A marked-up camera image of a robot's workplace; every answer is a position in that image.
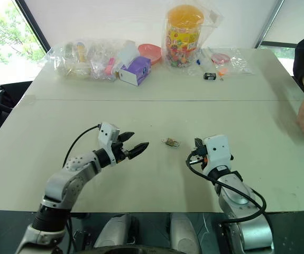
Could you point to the small orange item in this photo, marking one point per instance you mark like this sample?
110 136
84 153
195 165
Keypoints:
222 71

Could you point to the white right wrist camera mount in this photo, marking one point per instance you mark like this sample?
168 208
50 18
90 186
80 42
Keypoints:
217 152

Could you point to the small clear plastic bag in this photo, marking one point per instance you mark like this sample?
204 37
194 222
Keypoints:
241 62

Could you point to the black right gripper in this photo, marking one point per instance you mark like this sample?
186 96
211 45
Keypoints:
198 156

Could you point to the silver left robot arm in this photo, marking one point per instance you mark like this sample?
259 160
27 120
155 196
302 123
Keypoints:
62 182

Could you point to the orange lid candy jar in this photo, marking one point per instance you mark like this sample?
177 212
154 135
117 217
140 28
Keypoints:
184 34

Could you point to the small blue item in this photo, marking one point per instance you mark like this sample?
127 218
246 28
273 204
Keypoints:
198 62

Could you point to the clear bag of small items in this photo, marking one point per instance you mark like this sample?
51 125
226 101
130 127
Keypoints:
88 61

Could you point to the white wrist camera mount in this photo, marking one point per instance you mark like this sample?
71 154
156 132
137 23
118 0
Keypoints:
105 135
217 152

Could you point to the pink plastic bowl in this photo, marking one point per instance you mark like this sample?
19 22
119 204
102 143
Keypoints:
150 51

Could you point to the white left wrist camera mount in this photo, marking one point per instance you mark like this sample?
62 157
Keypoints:
105 135

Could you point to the clear bag around jar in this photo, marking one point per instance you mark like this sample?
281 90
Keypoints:
212 18

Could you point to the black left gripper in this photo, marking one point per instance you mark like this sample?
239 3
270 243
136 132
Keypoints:
120 153

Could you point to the small black box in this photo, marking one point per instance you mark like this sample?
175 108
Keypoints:
210 76

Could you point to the purple tissue box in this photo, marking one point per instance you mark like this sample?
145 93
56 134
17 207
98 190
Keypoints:
137 70

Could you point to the small metal item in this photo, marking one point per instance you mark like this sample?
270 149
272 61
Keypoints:
221 77

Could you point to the pink round lid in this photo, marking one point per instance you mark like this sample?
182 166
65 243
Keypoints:
219 57

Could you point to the silver rounded robot leg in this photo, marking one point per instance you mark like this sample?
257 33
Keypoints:
116 230
183 232

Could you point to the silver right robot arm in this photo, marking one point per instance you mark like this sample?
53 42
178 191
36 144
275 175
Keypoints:
236 197

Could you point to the black window frame bar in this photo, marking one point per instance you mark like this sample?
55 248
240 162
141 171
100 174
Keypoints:
269 23
34 27

